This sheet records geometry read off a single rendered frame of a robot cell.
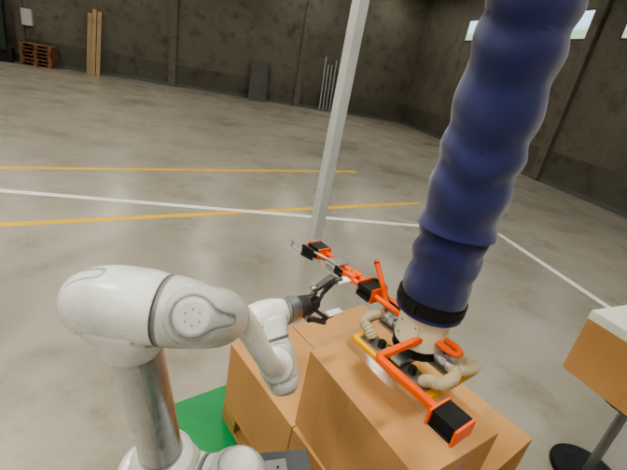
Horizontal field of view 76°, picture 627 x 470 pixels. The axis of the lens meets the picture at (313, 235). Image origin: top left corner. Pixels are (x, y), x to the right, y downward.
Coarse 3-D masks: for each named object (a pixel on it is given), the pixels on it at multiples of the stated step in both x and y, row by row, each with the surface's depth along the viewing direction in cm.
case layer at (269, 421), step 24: (360, 312) 263; (288, 336) 228; (312, 336) 231; (336, 336) 235; (240, 360) 206; (240, 384) 209; (264, 384) 191; (456, 384) 215; (240, 408) 213; (264, 408) 190; (288, 408) 180; (480, 408) 202; (264, 432) 193; (288, 432) 174; (504, 432) 190; (312, 456) 161; (504, 456) 177
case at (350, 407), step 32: (320, 352) 158; (352, 352) 162; (320, 384) 154; (352, 384) 145; (384, 384) 148; (320, 416) 156; (352, 416) 139; (384, 416) 134; (416, 416) 137; (480, 416) 142; (320, 448) 158; (352, 448) 140; (384, 448) 126; (416, 448) 125; (448, 448) 127; (480, 448) 132
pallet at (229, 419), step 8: (224, 400) 229; (224, 408) 230; (224, 416) 231; (232, 416) 221; (232, 424) 223; (240, 424) 215; (232, 432) 224; (240, 432) 225; (240, 440) 220; (248, 440) 208
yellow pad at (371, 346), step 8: (352, 336) 143; (360, 336) 144; (360, 344) 140; (368, 344) 139; (376, 344) 140; (384, 344) 137; (368, 352) 138; (376, 352) 136; (400, 368) 130; (408, 368) 129; (416, 368) 128; (408, 376) 128; (416, 376) 128; (416, 384) 125; (432, 392) 124; (440, 392) 125
